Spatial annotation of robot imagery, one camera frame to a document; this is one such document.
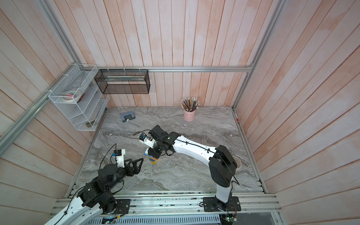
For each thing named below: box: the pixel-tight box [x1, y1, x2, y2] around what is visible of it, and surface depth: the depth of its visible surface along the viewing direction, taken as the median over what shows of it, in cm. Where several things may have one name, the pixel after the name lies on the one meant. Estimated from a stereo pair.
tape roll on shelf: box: [61, 90, 81, 103], surface depth 74 cm
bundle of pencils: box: [180, 96, 201, 112], surface depth 109 cm
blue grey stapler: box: [120, 111, 136, 123], surface depth 113 cm
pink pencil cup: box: [183, 108, 197, 122], surface depth 113 cm
